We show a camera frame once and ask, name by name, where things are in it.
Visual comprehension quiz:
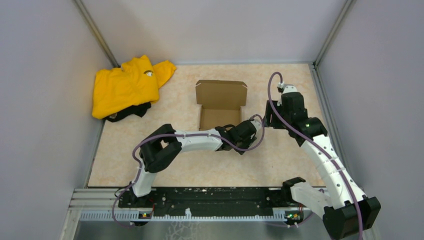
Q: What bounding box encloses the aluminium frame rail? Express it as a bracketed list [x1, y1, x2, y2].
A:
[69, 187, 309, 224]

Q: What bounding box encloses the purple cable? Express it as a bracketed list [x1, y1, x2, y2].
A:
[111, 113, 267, 229]
[267, 71, 365, 240]

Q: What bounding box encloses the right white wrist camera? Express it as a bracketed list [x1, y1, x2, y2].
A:
[277, 83, 298, 95]

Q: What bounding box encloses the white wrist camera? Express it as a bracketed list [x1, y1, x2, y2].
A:
[277, 83, 298, 95]
[250, 119, 263, 132]

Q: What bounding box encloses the black garment under shirt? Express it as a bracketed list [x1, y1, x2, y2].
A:
[104, 102, 152, 123]

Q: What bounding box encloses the yellow shirt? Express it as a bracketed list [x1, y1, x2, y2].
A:
[91, 55, 177, 119]

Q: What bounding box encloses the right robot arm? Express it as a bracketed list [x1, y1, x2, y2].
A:
[264, 92, 381, 240]

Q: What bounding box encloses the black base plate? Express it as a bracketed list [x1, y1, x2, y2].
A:
[118, 187, 308, 220]

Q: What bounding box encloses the brown cardboard box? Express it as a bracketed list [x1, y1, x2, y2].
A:
[195, 79, 248, 131]

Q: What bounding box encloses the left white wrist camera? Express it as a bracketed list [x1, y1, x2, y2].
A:
[250, 119, 263, 132]

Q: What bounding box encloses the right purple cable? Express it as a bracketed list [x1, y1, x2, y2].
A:
[267, 71, 365, 240]

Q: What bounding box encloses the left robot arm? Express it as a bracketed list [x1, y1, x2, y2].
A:
[130, 118, 264, 207]

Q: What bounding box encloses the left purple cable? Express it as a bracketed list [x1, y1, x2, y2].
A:
[111, 113, 267, 229]

